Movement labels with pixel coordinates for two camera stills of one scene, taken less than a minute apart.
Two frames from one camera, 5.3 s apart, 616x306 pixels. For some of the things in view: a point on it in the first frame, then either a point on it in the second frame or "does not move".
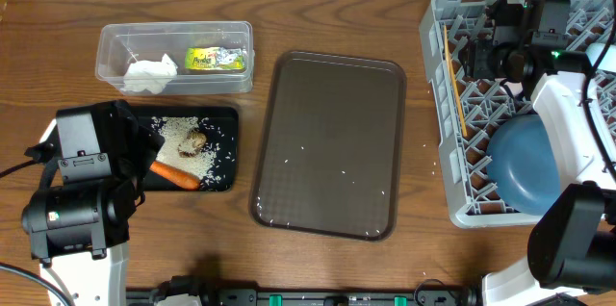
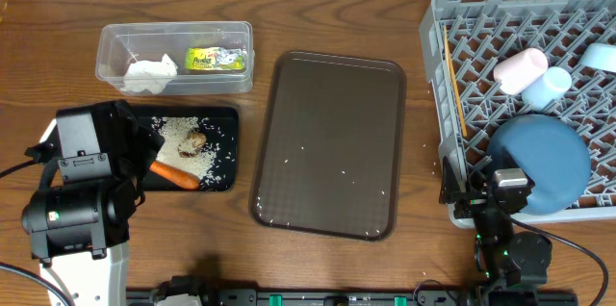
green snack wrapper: (215, 59) does not move
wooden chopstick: (454, 81) does not move
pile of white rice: (174, 129) does not move
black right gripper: (482, 51) to (472, 201)
